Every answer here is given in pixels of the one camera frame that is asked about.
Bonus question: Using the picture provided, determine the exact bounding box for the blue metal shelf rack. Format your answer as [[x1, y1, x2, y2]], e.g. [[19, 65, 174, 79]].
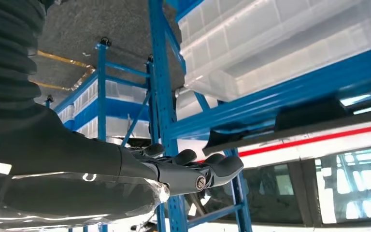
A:
[[44, 36, 160, 232], [147, 0, 371, 232]]

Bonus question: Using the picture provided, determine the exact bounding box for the white plastic bin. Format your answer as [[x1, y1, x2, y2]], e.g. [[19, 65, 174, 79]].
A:
[[57, 104, 76, 124], [76, 116, 151, 145], [73, 80, 148, 106]]

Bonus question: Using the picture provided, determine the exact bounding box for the yellow floor tape square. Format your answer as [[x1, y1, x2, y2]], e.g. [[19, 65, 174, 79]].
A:
[[29, 49, 97, 92]]

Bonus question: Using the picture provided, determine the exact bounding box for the clear plastic bin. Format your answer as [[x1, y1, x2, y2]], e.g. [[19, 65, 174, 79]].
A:
[[182, 32, 371, 102], [177, 0, 371, 65]]

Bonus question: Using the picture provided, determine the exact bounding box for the white car red stripe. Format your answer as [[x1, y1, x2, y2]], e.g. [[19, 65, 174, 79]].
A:
[[172, 88, 371, 232]]

